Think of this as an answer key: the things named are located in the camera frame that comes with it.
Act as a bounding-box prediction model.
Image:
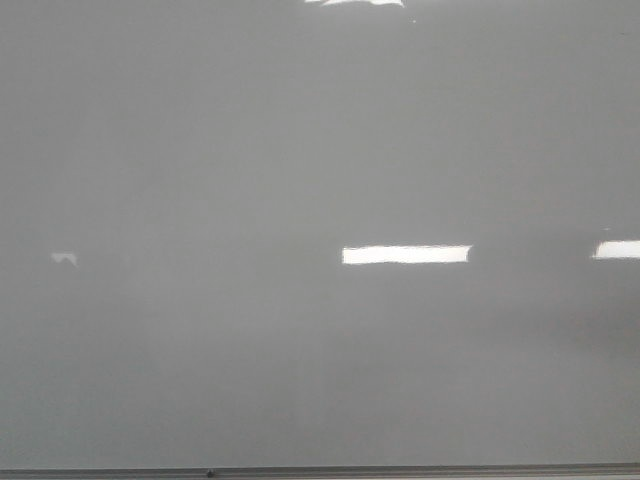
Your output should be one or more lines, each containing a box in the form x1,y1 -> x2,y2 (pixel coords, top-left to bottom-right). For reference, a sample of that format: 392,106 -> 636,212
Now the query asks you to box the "white whiteboard with aluminium frame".
1,1 -> 639,479

